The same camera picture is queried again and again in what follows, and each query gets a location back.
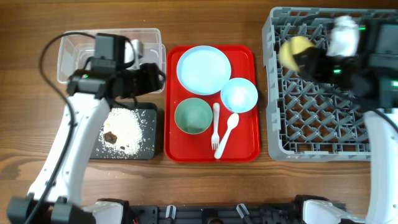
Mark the grey dishwasher rack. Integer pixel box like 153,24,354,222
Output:
262,7,397,162

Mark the yellow plastic cup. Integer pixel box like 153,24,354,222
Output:
279,36,315,72

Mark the white plastic spoon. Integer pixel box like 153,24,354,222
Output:
214,113,239,159

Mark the black tray bin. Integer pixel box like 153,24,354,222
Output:
90,101,159,161

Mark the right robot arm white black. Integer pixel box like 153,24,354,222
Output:
279,16,397,223

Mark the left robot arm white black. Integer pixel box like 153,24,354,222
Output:
7,33,166,223

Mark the green bowl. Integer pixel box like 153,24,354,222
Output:
174,98,213,134

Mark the light blue plate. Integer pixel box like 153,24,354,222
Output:
176,45,232,95

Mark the white plastic fork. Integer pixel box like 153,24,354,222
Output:
211,103,220,151

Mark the rice food waste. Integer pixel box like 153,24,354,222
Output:
95,107,156,158

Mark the red serving tray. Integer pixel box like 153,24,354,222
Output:
164,45,261,163

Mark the light blue bowl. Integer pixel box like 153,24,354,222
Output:
220,78,258,113

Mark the clear plastic bin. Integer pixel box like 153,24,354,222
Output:
57,28,166,84

